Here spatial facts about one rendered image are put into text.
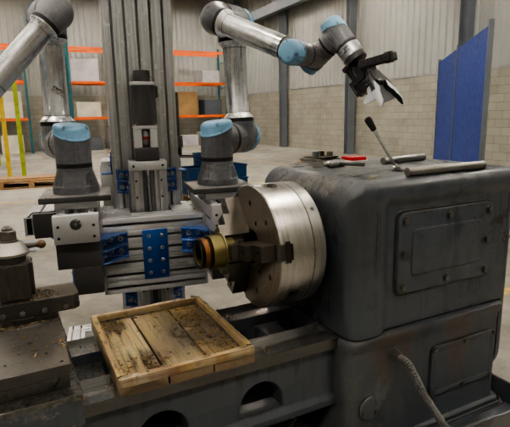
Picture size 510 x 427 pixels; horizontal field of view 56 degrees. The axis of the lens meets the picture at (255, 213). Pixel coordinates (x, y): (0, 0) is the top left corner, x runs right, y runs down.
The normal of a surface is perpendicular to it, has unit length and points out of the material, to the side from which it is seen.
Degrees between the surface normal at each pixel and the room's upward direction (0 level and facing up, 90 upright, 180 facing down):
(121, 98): 90
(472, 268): 90
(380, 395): 90
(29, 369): 0
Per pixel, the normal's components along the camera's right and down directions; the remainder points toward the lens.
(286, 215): 0.34, -0.47
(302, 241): 0.44, -0.07
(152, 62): 0.29, 0.18
